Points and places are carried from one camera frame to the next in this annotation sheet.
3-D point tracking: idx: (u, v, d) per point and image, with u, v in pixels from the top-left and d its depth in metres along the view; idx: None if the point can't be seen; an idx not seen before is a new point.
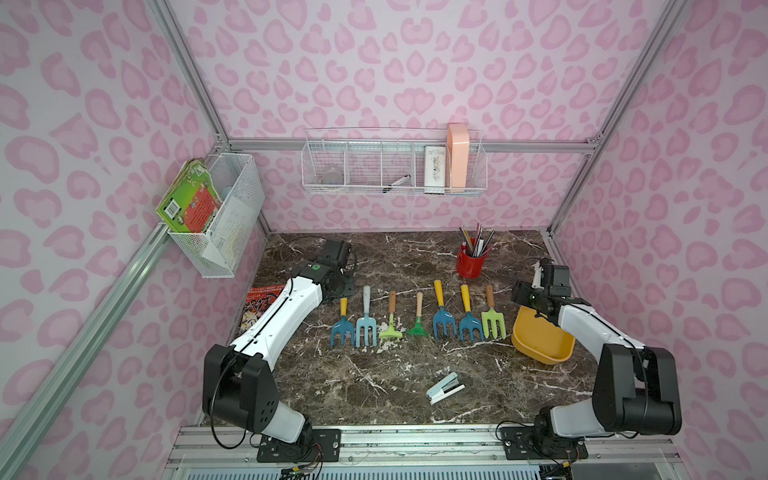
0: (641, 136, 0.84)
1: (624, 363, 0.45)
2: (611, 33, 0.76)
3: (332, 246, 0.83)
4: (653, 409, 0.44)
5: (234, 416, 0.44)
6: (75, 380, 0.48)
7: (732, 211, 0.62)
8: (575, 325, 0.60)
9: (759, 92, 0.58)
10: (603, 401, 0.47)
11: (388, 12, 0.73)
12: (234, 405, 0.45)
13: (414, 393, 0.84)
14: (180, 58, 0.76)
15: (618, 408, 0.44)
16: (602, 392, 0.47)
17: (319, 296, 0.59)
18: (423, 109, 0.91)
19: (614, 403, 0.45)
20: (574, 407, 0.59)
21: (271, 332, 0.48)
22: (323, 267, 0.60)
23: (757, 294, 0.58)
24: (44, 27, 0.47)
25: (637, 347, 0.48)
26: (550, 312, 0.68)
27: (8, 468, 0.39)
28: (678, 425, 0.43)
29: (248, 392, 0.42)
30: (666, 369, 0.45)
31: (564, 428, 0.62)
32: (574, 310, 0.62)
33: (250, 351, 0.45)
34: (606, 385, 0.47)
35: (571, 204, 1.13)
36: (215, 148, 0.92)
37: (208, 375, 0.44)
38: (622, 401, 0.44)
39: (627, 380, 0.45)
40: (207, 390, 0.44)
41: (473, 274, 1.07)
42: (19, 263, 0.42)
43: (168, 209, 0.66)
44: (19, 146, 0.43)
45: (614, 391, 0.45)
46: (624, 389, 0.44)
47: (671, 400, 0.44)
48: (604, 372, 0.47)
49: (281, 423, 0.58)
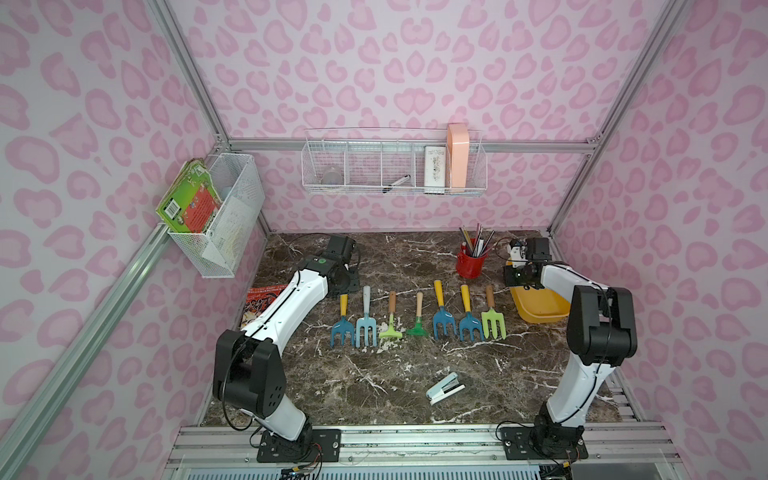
0: (641, 136, 0.84)
1: (591, 296, 0.54)
2: (611, 33, 0.76)
3: (338, 239, 0.68)
4: (616, 337, 0.53)
5: (243, 401, 0.46)
6: (75, 379, 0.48)
7: (732, 211, 0.62)
8: (555, 280, 0.69)
9: (759, 92, 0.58)
10: (572, 333, 0.57)
11: (388, 12, 0.73)
12: (243, 390, 0.46)
13: (414, 393, 0.84)
14: (180, 57, 0.76)
15: (585, 335, 0.53)
16: (572, 324, 0.57)
17: (325, 289, 0.61)
18: (423, 110, 0.91)
19: (582, 332, 0.53)
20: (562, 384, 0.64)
21: (280, 319, 0.50)
22: (328, 260, 0.63)
23: (757, 294, 0.58)
24: (44, 27, 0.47)
25: (603, 287, 0.56)
26: (534, 274, 0.78)
27: (9, 467, 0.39)
28: (635, 351, 0.52)
29: (258, 376, 0.44)
30: (626, 302, 0.54)
31: (560, 412, 0.64)
32: (553, 267, 0.70)
33: (260, 336, 0.47)
34: (574, 317, 0.56)
35: (570, 204, 1.13)
36: (215, 148, 0.92)
37: (219, 359, 0.45)
38: (588, 330, 0.53)
39: (593, 310, 0.54)
40: (217, 374, 0.46)
41: (473, 274, 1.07)
42: (19, 263, 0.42)
43: (168, 209, 0.66)
44: (19, 146, 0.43)
45: (581, 321, 0.54)
46: (590, 319, 0.53)
47: (629, 327, 0.53)
48: (573, 308, 0.57)
49: (284, 416, 0.59)
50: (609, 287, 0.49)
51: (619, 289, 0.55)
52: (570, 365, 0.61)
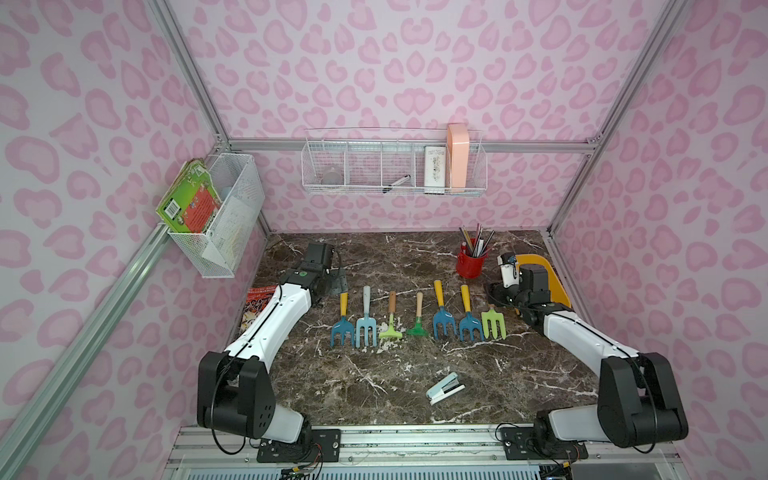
0: (641, 136, 0.84)
1: (624, 378, 0.44)
2: (611, 33, 0.76)
3: (316, 250, 0.67)
4: (661, 419, 0.43)
5: (232, 423, 0.44)
6: (75, 380, 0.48)
7: (732, 211, 0.62)
8: (569, 338, 0.58)
9: (759, 92, 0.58)
10: (612, 416, 0.45)
11: (388, 13, 0.73)
12: (231, 411, 0.44)
13: (414, 393, 0.84)
14: (180, 57, 0.76)
15: (628, 424, 0.43)
16: (608, 406, 0.46)
17: (308, 301, 0.60)
18: (423, 110, 0.91)
19: (624, 420, 0.43)
20: (575, 413, 0.58)
21: (264, 336, 0.48)
22: (310, 273, 0.62)
23: (757, 295, 0.58)
24: (44, 27, 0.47)
25: (632, 356, 0.47)
26: (535, 321, 0.66)
27: (8, 468, 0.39)
28: (686, 431, 0.43)
29: (246, 397, 0.43)
30: (663, 374, 0.44)
31: (564, 432, 0.62)
32: (561, 322, 0.60)
33: (246, 355, 0.45)
34: (612, 399, 0.45)
35: (571, 204, 1.13)
36: (215, 148, 0.92)
37: (203, 383, 0.43)
38: (631, 417, 0.43)
39: (630, 391, 0.44)
40: (203, 399, 0.44)
41: (473, 274, 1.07)
42: (19, 264, 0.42)
43: (168, 209, 0.66)
44: (19, 146, 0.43)
45: (623, 409, 0.43)
46: (630, 405, 0.43)
47: (674, 406, 0.43)
48: (608, 388, 0.46)
49: (279, 425, 0.58)
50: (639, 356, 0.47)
51: (653, 360, 0.45)
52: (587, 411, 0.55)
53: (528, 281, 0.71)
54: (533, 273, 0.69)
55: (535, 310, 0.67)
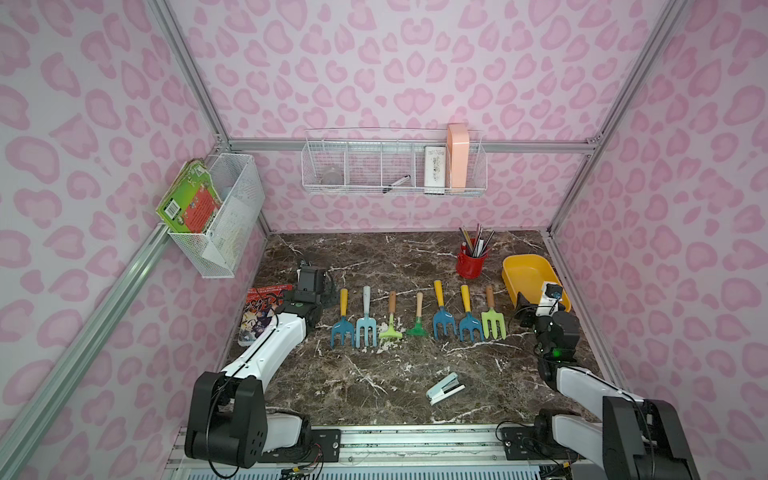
0: (641, 136, 0.84)
1: (627, 417, 0.44)
2: (611, 34, 0.76)
3: (307, 275, 0.67)
4: (669, 469, 0.41)
5: (222, 450, 0.42)
6: (75, 380, 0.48)
7: (732, 212, 0.62)
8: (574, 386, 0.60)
9: (759, 92, 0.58)
10: (615, 463, 0.44)
11: (388, 13, 0.73)
12: (223, 437, 0.43)
13: (414, 393, 0.84)
14: (180, 57, 0.76)
15: (631, 468, 0.41)
16: (611, 450, 0.45)
17: (304, 330, 0.62)
18: (423, 110, 0.91)
19: (627, 463, 0.42)
20: (579, 428, 0.57)
21: (261, 358, 0.49)
22: (305, 304, 0.64)
23: (757, 295, 0.58)
24: (44, 27, 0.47)
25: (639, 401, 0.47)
26: (548, 376, 0.67)
27: (8, 469, 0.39)
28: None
29: (240, 421, 0.42)
30: (669, 420, 0.44)
31: (563, 437, 0.62)
32: (570, 371, 0.62)
33: (242, 375, 0.45)
34: (614, 442, 0.44)
35: (571, 204, 1.13)
36: (215, 148, 0.92)
37: (196, 405, 0.43)
38: (634, 460, 0.42)
39: (634, 435, 0.43)
40: (194, 423, 0.42)
41: (473, 274, 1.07)
42: (19, 263, 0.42)
43: (168, 209, 0.66)
44: (19, 146, 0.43)
45: (624, 450, 0.42)
46: (632, 446, 0.42)
47: (683, 456, 0.42)
48: (611, 429, 0.45)
49: (278, 434, 0.58)
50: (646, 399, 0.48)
51: (659, 403, 0.45)
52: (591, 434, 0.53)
53: (557, 334, 0.68)
54: (563, 330, 0.66)
55: (551, 366, 0.68)
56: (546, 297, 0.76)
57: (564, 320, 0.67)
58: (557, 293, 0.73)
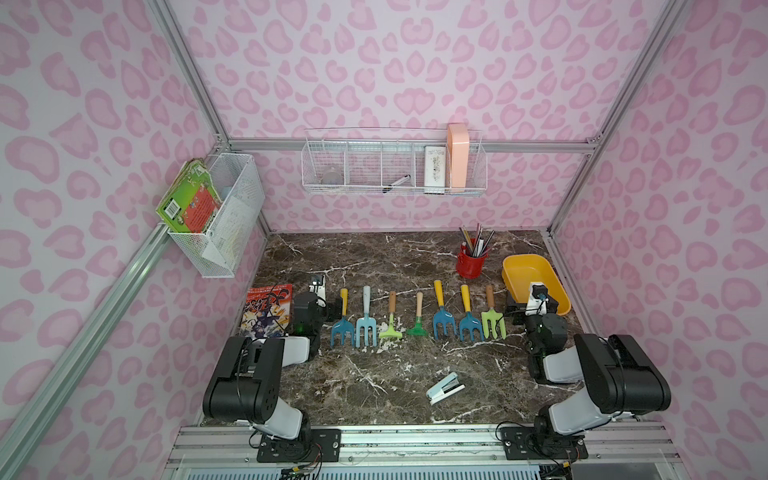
0: (641, 136, 0.84)
1: (592, 341, 0.52)
2: (611, 33, 0.76)
3: (301, 309, 0.72)
4: (643, 378, 0.47)
5: (239, 404, 0.45)
6: (75, 380, 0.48)
7: (732, 211, 0.62)
8: (556, 369, 0.66)
9: (759, 92, 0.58)
10: (598, 385, 0.48)
11: (389, 13, 0.73)
12: (241, 390, 0.46)
13: (414, 393, 0.84)
14: (180, 58, 0.76)
15: (603, 369, 0.48)
16: (591, 375, 0.50)
17: (303, 355, 0.67)
18: (423, 109, 0.91)
19: (600, 368, 0.48)
20: (571, 400, 0.60)
21: None
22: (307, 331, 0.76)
23: (757, 295, 0.58)
24: (44, 26, 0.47)
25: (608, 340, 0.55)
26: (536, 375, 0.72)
27: (8, 468, 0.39)
28: (668, 400, 0.45)
29: (266, 364, 0.48)
30: (634, 348, 0.51)
31: (564, 425, 0.62)
32: (550, 358, 0.69)
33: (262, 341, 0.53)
34: (591, 366, 0.50)
35: (570, 204, 1.13)
36: (215, 148, 0.92)
37: (225, 357, 0.49)
38: (606, 368, 0.49)
39: (602, 353, 0.50)
40: (220, 370, 0.48)
41: (473, 274, 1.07)
42: (19, 263, 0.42)
43: (168, 209, 0.66)
44: (19, 146, 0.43)
45: (596, 361, 0.49)
46: (602, 358, 0.50)
47: (646, 363, 0.49)
48: (585, 358, 0.52)
49: (282, 416, 0.59)
50: (611, 337, 0.55)
51: (621, 337, 0.53)
52: (582, 397, 0.56)
53: (545, 336, 0.72)
54: (550, 332, 0.70)
55: (539, 365, 0.72)
56: (532, 299, 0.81)
57: (552, 322, 0.71)
58: (542, 294, 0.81)
